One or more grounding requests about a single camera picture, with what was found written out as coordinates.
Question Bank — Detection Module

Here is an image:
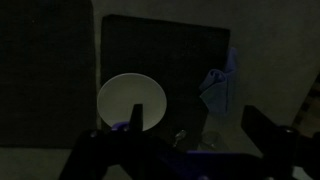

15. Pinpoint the metal spoon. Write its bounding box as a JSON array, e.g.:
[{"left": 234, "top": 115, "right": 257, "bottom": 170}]
[{"left": 171, "top": 129, "right": 230, "bottom": 153}]

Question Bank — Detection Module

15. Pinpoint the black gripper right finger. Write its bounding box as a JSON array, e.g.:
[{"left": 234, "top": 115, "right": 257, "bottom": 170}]
[{"left": 240, "top": 104, "right": 320, "bottom": 180}]

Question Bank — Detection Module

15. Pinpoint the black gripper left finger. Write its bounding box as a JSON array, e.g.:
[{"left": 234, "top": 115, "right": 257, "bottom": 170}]
[{"left": 59, "top": 103, "right": 182, "bottom": 180}]

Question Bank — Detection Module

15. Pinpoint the slatted wooden furniture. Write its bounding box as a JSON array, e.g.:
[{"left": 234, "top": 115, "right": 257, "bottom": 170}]
[{"left": 292, "top": 71, "right": 320, "bottom": 138}]

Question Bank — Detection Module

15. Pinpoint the blue cloth towel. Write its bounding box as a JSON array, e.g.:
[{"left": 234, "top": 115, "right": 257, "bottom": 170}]
[{"left": 198, "top": 47, "right": 239, "bottom": 117}]

